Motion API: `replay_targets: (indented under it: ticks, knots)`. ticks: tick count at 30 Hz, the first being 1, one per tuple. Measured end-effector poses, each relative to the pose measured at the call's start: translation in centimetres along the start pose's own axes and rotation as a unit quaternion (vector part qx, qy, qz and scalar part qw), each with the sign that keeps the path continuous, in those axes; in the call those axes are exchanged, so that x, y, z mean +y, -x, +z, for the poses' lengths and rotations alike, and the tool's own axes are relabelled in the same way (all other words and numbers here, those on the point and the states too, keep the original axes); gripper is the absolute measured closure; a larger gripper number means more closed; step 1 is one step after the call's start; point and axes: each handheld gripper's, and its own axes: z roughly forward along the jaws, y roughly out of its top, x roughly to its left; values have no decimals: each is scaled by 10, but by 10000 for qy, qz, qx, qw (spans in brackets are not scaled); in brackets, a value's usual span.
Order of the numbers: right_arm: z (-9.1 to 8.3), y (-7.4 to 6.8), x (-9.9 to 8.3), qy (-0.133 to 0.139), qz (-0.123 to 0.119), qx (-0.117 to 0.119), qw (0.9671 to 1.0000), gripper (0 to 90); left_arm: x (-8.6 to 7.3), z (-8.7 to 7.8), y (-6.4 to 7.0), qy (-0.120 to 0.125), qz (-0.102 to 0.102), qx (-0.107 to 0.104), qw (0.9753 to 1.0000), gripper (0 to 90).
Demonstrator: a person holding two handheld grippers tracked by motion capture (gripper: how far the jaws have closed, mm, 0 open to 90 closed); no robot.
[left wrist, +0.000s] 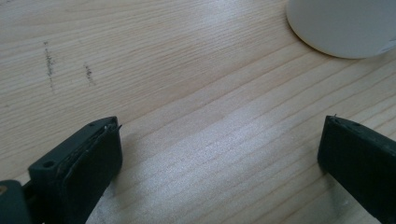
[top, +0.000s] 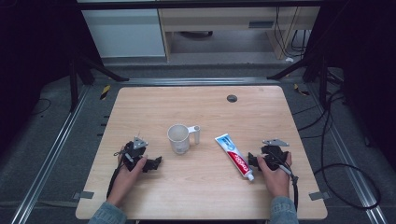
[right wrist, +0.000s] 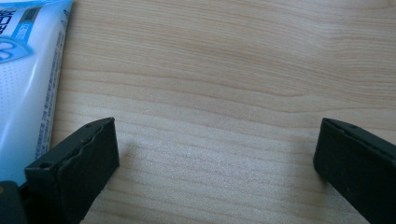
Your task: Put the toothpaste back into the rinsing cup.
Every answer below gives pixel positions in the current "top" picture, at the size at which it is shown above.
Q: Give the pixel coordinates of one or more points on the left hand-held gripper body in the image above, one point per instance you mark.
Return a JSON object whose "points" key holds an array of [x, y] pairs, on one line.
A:
{"points": [[134, 152]]}

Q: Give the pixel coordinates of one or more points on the toothpaste tube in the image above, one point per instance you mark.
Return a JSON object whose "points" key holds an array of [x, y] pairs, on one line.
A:
{"points": [[235, 155]]}

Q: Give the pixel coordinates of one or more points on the person's left hand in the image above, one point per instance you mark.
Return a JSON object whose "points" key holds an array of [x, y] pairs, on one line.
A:
{"points": [[126, 182]]}

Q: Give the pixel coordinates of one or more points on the yellow black tape strip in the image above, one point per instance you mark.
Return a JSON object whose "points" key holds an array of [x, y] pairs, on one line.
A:
{"points": [[105, 92], [301, 90]]}

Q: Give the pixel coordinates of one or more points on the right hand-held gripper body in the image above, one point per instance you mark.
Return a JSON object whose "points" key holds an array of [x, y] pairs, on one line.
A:
{"points": [[274, 155]]}

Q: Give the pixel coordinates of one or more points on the black metal stand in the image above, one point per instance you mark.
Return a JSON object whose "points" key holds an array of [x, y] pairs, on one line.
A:
{"points": [[322, 77], [73, 84]]}

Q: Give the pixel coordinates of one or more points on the grey tape strip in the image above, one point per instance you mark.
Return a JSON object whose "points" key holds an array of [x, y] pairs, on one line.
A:
{"points": [[319, 195], [84, 195]]}

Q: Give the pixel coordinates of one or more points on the white cabinet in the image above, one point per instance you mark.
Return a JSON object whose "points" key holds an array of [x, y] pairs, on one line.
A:
{"points": [[124, 32]]}

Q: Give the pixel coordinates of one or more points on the aluminium floor rail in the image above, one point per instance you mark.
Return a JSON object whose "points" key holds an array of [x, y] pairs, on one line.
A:
{"points": [[46, 161], [199, 81], [351, 161]]}

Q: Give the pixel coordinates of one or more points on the person's right hand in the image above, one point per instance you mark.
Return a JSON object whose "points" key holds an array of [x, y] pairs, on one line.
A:
{"points": [[277, 182]]}

